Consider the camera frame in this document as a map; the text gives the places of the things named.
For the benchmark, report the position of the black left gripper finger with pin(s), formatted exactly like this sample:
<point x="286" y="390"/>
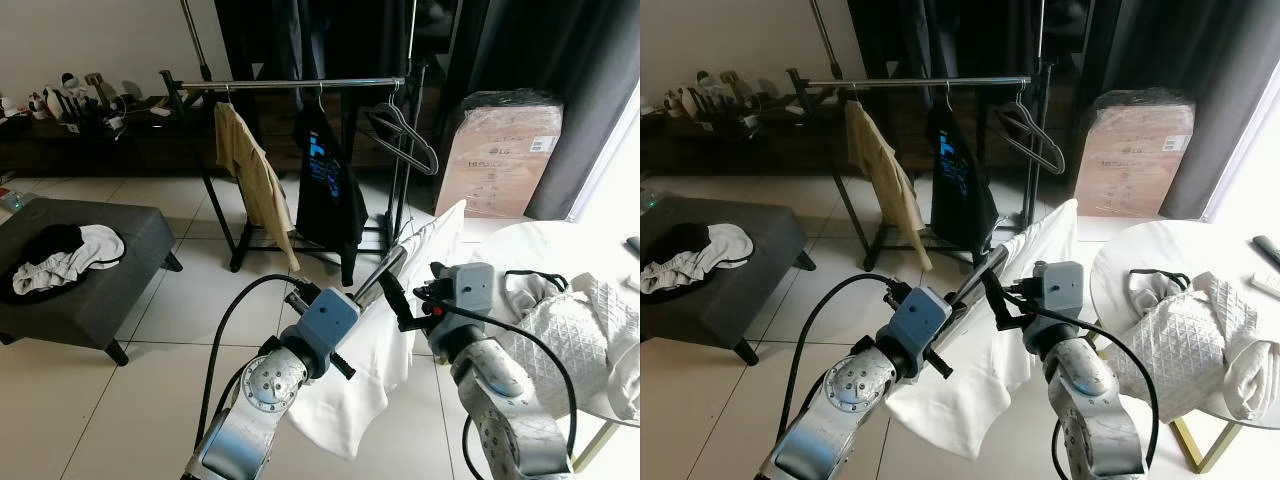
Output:
<point x="977" y="272"/>
<point x="386" y="279"/>
<point x="983" y="279"/>
<point x="380" y="272"/>

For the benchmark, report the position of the white smooth shirt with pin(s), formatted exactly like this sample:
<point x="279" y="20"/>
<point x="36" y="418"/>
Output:
<point x="380" y="400"/>
<point x="960" y="410"/>

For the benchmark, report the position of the white ribbed knit garment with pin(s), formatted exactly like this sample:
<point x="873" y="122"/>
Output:
<point x="95" y="248"/>
<point x="725" y="245"/>

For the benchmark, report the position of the grey empty clothes hanger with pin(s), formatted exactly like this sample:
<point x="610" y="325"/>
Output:
<point x="1045" y="130"/>
<point x="1030" y="147"/>
<point x="415" y="130"/>
<point x="400" y="147"/>

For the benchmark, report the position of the black T-shirt blue print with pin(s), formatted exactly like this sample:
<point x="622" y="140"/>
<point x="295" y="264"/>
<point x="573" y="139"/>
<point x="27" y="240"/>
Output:
<point x="960" y="190"/>
<point x="325" y="200"/>

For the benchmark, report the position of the round white table gold legs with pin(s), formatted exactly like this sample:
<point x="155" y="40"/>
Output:
<point x="520" y="250"/>
<point x="1150" y="250"/>

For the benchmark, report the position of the white garment black trim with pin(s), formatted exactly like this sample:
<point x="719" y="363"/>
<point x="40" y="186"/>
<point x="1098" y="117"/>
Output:
<point x="530" y="292"/>
<point x="1150" y="292"/>

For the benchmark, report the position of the wrapped brown cardboard box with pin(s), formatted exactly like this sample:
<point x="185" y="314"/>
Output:
<point x="500" y="160"/>
<point x="1135" y="160"/>

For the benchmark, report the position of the beige hanging shirt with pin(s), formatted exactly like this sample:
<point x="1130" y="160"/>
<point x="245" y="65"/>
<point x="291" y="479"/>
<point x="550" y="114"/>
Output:
<point x="880" y="170"/>
<point x="250" y="170"/>

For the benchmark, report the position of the white quilted cloth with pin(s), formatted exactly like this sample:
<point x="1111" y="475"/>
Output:
<point x="1190" y="340"/>
<point x="570" y="340"/>

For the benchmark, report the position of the black clothes rack silver bar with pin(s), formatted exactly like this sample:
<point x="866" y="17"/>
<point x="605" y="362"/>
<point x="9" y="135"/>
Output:
<point x="910" y="82"/>
<point x="280" y="84"/>

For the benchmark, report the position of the grey fabric ottoman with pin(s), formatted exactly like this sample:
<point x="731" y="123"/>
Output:
<point x="760" y="260"/>
<point x="120" y="260"/>

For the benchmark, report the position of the small clear device green light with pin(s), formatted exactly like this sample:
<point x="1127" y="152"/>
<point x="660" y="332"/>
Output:
<point x="12" y="203"/>
<point x="650" y="200"/>

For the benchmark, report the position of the white remote control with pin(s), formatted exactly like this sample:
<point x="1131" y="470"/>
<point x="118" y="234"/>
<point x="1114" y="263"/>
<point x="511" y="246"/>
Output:
<point x="1266" y="285"/>

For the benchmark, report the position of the black hanging garments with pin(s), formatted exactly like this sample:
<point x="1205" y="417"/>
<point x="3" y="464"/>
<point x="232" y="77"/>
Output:
<point x="1000" y="40"/>
<point x="370" y="40"/>

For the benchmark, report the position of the dark blue hanging garment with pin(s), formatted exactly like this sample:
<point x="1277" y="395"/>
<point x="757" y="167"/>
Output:
<point x="925" y="40"/>
<point x="300" y="40"/>

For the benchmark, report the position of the grey leaning pole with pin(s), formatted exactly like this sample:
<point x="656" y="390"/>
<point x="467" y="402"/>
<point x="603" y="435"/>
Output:
<point x="822" y="40"/>
<point x="195" y="40"/>

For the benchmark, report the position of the gold coloured ornament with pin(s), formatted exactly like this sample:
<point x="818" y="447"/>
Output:
<point x="727" y="85"/>
<point x="95" y="85"/>

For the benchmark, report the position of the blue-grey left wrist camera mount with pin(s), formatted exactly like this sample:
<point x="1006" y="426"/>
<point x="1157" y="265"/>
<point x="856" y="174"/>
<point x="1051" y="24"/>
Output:
<point x="330" y="320"/>
<point x="920" y="320"/>

